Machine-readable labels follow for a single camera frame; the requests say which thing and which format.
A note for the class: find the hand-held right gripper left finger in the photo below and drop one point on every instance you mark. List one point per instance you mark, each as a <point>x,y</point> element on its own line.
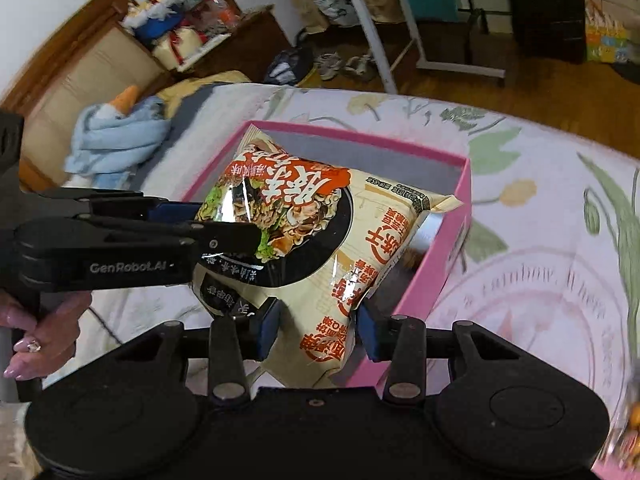
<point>264,330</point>

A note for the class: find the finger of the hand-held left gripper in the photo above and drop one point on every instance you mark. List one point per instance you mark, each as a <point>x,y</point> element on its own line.
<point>175,210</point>
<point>230,240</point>

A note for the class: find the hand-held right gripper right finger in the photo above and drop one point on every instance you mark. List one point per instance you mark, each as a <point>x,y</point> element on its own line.
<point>372,332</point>

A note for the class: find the pink cardboard box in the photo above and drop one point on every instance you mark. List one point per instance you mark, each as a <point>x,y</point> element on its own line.
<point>430,285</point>

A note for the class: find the beige instant noodle packet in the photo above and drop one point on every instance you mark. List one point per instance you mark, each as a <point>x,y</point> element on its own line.
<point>320,240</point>

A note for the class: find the person's left hand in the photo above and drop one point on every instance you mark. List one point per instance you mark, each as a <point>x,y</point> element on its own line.
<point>47,330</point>

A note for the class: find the light blue towel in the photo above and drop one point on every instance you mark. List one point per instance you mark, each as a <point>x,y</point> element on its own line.
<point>115,135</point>

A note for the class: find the plush goose toy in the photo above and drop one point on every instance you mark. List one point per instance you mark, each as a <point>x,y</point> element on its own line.
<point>120,102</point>

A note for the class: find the yellow pillow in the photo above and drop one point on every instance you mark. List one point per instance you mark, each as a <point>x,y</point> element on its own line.
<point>200,87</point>

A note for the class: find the floral bedsheet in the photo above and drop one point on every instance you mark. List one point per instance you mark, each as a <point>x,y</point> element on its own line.
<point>525,285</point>

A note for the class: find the wooden headboard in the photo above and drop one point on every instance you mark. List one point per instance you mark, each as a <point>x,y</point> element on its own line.
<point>80,70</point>

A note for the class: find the black bag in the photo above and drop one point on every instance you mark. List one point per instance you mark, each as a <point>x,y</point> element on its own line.
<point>290,67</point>

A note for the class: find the wooden nightstand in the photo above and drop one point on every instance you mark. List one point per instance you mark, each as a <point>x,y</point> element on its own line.
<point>245,40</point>

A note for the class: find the red snack bag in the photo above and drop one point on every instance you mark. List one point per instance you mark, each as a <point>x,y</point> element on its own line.
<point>220,15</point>

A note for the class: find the grey sneaker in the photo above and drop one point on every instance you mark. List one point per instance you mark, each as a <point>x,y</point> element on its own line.
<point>329,66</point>
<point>361,67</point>

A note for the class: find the tan cardboard bag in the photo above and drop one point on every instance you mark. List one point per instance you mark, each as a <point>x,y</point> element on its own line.
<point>307,5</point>

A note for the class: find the rolling wooden side desk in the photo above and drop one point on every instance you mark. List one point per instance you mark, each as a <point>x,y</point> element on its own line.
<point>372,40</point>

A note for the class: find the white and blue bag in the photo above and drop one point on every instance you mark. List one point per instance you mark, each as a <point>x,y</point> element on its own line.
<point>337,10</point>

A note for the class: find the black suitcase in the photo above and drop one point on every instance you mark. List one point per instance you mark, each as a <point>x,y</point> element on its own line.
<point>545,5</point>

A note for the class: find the colourful gift bag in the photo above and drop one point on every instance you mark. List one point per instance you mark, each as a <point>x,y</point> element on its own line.
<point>607,35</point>

